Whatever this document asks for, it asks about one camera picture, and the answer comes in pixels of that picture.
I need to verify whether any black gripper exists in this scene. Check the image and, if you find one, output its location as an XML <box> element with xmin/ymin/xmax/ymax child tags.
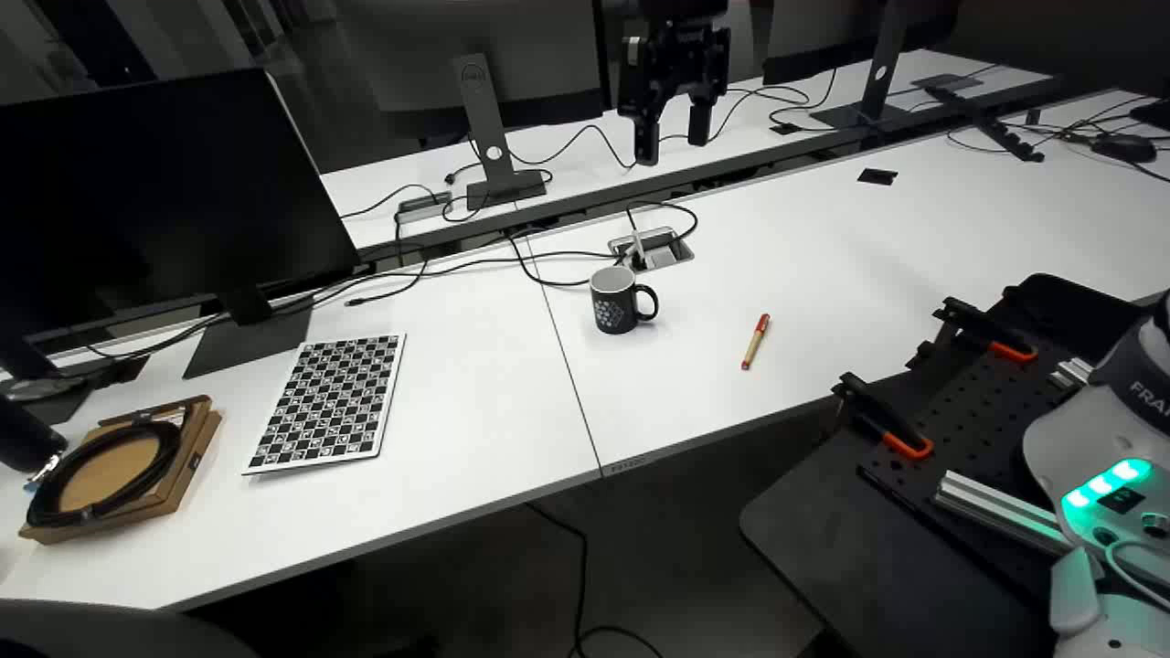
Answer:
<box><xmin>613</xmin><ymin>22</ymin><xmax>736</xmax><ymax>170</ymax></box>

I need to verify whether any black mug white inside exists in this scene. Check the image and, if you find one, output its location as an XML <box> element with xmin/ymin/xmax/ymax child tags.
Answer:
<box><xmin>589</xmin><ymin>262</ymin><xmax>660</xmax><ymax>335</ymax></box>

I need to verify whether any silver desk socket box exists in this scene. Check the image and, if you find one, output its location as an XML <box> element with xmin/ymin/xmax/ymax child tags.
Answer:
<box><xmin>608</xmin><ymin>223</ymin><xmax>699</xmax><ymax>275</ymax></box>
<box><xmin>391</xmin><ymin>185</ymin><xmax>458</xmax><ymax>229</ymax></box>

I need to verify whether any monitor with silver stand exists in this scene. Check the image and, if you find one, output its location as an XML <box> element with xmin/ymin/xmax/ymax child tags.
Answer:
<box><xmin>317</xmin><ymin>0</ymin><xmax>611</xmax><ymax>215</ymax></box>

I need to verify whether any black monitor stand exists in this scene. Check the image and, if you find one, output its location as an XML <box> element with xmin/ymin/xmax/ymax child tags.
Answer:
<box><xmin>809</xmin><ymin>0</ymin><xmax>936</xmax><ymax>136</ymax></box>

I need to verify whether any red and tan marker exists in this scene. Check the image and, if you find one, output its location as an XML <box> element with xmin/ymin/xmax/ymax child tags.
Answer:
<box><xmin>737</xmin><ymin>309</ymin><xmax>774</xmax><ymax>374</ymax></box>

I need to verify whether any dark flat plate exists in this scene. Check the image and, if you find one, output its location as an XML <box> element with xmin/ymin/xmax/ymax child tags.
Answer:
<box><xmin>912</xmin><ymin>69</ymin><xmax>980</xmax><ymax>107</ymax></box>

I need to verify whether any black power strip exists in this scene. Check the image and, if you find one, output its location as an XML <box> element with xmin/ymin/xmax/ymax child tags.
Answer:
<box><xmin>969</xmin><ymin>109</ymin><xmax>1054</xmax><ymax>165</ymax></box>

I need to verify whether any orange black clamp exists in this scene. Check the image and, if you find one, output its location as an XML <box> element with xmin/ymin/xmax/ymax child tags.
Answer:
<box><xmin>831</xmin><ymin>368</ymin><xmax>938</xmax><ymax>469</ymax></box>
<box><xmin>933</xmin><ymin>291</ymin><xmax>1041</xmax><ymax>368</ymax></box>

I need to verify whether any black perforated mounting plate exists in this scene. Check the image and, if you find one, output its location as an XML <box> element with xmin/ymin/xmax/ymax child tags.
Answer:
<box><xmin>857</xmin><ymin>319</ymin><xmax>1109</xmax><ymax>539</ymax></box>

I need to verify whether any black white checkerboard sheet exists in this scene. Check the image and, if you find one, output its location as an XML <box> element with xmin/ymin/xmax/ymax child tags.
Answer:
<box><xmin>240</xmin><ymin>327</ymin><xmax>411</xmax><ymax>480</ymax></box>

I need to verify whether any black computer mouse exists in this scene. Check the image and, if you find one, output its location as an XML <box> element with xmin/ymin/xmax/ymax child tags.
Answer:
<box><xmin>1085</xmin><ymin>124</ymin><xmax>1163</xmax><ymax>165</ymax></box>

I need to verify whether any aluminium extrusion bar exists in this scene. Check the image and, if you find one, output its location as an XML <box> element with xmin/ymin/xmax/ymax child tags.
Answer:
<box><xmin>933</xmin><ymin>469</ymin><xmax>1076</xmax><ymax>556</ymax></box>

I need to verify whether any large black monitor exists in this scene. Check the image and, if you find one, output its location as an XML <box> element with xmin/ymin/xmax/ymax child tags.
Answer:
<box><xmin>0</xmin><ymin>64</ymin><xmax>364</xmax><ymax>380</ymax></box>

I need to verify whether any black cylindrical bottle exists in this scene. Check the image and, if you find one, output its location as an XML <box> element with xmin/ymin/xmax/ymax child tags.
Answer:
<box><xmin>0</xmin><ymin>393</ymin><xmax>73</xmax><ymax>480</ymax></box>

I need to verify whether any looped black cable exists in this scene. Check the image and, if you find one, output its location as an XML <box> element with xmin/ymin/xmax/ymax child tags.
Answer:
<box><xmin>623</xmin><ymin>196</ymin><xmax>704</xmax><ymax>252</ymax></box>

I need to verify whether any long black desk cable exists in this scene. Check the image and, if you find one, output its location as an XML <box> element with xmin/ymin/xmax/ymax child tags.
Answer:
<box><xmin>504</xmin><ymin>115</ymin><xmax>641</xmax><ymax>175</ymax></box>

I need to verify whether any black cable at black stand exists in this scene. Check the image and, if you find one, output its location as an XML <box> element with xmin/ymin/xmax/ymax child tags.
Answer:
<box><xmin>717</xmin><ymin>64</ymin><xmax>885</xmax><ymax>137</ymax></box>

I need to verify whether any black cable with adapter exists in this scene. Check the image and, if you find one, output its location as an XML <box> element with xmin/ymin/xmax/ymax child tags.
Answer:
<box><xmin>340</xmin><ymin>179</ymin><xmax>423</xmax><ymax>227</ymax></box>

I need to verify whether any black monitor cable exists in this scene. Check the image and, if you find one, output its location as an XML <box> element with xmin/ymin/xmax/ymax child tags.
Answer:
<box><xmin>342</xmin><ymin>229</ymin><xmax>618</xmax><ymax>305</ymax></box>

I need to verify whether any black floor cable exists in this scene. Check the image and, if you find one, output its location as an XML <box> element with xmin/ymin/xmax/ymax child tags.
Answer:
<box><xmin>524</xmin><ymin>500</ymin><xmax>670</xmax><ymax>658</ymax></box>

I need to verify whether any wooden box with black ring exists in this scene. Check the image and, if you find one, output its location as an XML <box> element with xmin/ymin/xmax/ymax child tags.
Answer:
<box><xmin>15</xmin><ymin>392</ymin><xmax>228</xmax><ymax>549</ymax></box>

